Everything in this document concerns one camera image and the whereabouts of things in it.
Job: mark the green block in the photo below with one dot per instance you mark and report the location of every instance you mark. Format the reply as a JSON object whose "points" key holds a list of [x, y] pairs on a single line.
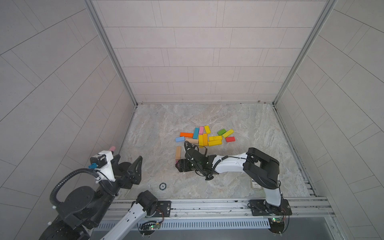
{"points": [[221, 132]]}

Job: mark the left circuit board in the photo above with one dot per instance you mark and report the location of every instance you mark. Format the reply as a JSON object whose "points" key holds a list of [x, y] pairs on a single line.
{"points": [[148, 228]]}

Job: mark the natural wood block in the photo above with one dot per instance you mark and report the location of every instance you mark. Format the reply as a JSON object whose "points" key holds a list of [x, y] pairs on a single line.
{"points": [[192, 141], [178, 153]]}

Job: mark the playing card box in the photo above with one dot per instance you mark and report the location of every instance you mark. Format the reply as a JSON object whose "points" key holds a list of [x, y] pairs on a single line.
{"points": [[255, 185]]}

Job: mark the upright yellow block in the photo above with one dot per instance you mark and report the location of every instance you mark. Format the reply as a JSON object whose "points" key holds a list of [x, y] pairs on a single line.
{"points": [[201, 141]]}

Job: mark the lower flat yellow block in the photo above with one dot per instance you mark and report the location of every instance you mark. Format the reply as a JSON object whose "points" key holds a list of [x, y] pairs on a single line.
{"points": [[214, 143]]}

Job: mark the amber orange block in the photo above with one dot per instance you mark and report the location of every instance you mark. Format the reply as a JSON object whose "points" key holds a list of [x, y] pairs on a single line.
{"points": [[205, 140]]}

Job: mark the upper flat yellow block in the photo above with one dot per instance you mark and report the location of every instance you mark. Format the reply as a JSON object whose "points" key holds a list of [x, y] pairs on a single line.
{"points": [[215, 138]]}

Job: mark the light blue block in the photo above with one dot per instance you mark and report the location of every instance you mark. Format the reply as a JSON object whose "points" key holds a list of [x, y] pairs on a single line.
{"points": [[180, 139]]}

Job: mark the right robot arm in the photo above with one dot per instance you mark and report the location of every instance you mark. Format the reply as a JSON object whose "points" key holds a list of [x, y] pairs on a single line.
{"points": [[260, 167]]}

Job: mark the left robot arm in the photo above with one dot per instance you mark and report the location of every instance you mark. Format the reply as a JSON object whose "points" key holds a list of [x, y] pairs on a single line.
{"points": [[84, 208]]}

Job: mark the small yellow block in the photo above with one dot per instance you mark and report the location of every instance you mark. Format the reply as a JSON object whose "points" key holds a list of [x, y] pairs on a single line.
{"points": [[207, 129]]}

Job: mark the right circuit board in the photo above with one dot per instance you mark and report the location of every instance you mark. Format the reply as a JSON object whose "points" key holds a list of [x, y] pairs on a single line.
{"points": [[277, 225]]}

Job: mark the flat yellow block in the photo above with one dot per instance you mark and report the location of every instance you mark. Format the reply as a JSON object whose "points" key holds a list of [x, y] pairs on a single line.
{"points": [[214, 143], [215, 138]]}

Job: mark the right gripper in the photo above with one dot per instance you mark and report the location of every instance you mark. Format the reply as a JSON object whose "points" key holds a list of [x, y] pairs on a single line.
{"points": [[185, 166]]}

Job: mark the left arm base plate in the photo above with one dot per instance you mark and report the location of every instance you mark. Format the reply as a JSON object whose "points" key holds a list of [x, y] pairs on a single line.
{"points": [[163, 209]]}

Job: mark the aluminium mounting rail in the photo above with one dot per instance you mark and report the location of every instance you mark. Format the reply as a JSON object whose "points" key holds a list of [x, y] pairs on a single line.
{"points": [[225, 208]]}

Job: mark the teal block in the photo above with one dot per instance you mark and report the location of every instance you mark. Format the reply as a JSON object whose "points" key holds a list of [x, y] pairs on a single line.
{"points": [[196, 133]]}

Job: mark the tilted yellow block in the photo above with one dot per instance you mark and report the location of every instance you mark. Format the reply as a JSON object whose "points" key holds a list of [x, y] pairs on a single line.
{"points": [[228, 133]]}

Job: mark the red block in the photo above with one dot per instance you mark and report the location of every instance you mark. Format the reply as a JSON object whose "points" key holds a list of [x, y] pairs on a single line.
{"points": [[230, 139]]}

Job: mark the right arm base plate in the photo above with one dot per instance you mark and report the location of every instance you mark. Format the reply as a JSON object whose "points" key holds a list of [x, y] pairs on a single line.
{"points": [[262, 208]]}

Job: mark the circuit board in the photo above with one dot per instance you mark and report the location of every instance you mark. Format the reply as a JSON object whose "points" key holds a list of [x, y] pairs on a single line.
{"points": [[148, 228], [277, 225]]}

